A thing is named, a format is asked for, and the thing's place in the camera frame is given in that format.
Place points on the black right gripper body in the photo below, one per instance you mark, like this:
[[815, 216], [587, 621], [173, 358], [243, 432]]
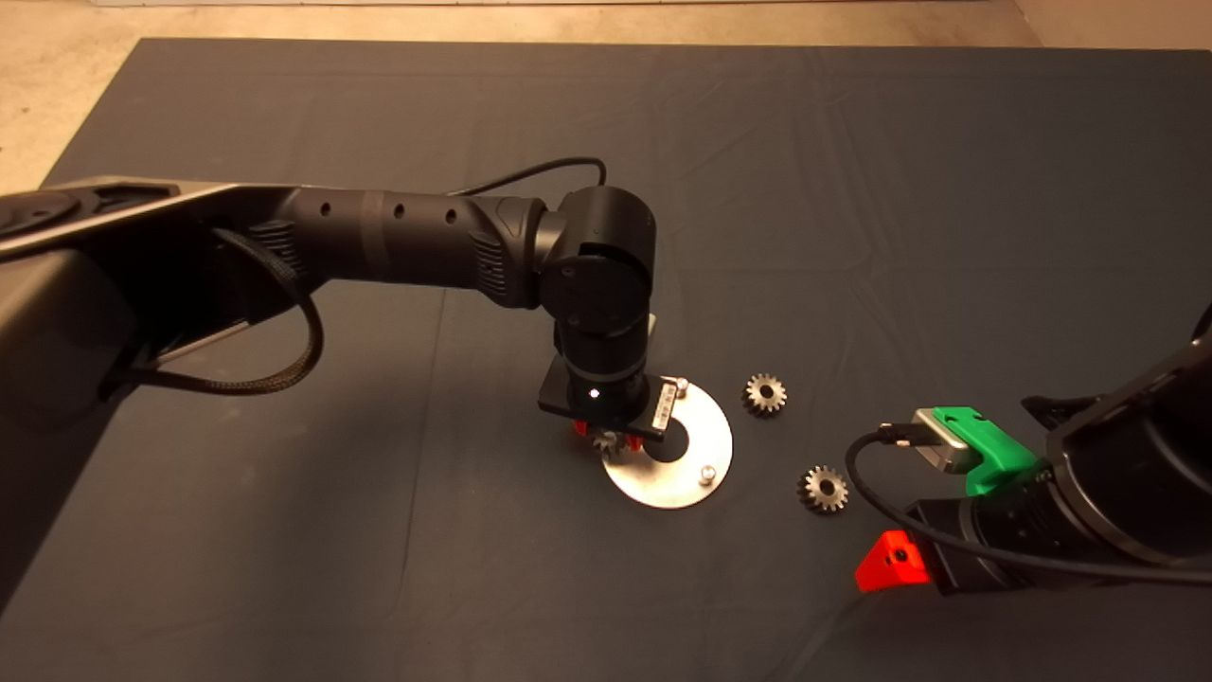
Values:
[[950, 559]]

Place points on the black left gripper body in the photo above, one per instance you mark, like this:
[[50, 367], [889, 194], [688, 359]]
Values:
[[561, 400]]

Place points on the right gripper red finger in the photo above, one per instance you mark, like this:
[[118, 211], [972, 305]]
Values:
[[893, 564]]

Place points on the small steel planetary gear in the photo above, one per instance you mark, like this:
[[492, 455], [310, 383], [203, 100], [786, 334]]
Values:
[[812, 493], [755, 399], [606, 445]]

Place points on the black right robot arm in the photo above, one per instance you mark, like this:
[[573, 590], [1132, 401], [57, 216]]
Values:
[[1136, 474]]

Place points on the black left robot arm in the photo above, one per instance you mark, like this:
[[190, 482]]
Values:
[[417, 242]]

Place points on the round metal carrier plate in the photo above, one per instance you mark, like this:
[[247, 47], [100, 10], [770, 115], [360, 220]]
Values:
[[701, 445]]

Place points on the dark grey table cloth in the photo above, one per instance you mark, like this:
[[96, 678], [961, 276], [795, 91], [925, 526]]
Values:
[[852, 189]]

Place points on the green right camera mount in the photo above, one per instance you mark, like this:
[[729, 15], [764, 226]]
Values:
[[997, 455]]

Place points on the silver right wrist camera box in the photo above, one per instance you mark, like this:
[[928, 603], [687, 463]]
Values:
[[940, 440]]

